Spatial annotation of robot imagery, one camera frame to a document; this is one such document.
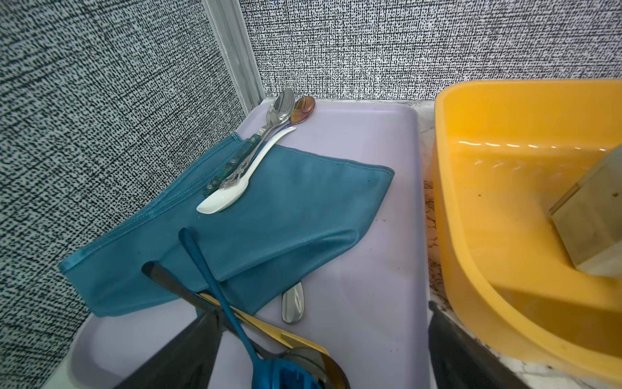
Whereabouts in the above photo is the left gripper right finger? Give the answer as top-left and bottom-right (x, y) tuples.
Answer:
(429, 301), (527, 388)

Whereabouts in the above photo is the teal cloth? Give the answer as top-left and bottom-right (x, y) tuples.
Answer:
(59, 135), (395, 317)

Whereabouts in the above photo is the lavender cutting board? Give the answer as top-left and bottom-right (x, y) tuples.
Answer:
(69, 100), (430, 388)

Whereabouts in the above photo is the gold handled spoon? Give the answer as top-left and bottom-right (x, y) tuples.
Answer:
(198, 291), (331, 357)

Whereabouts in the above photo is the green sharpener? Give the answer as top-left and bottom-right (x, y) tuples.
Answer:
(549, 146), (621, 277)

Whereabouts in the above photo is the bronze metal spoon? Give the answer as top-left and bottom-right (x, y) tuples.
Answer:
(220, 96), (316, 189)

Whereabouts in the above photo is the black metal spoon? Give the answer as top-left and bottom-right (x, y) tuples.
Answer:
(141, 262), (351, 388)

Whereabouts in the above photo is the yellow plastic tray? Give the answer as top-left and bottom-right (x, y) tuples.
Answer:
(432, 79), (621, 386)

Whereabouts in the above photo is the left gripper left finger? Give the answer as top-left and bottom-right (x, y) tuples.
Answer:
(117, 312), (224, 388)

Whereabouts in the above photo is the white spoon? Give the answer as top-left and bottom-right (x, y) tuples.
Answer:
(196, 126), (296, 215)

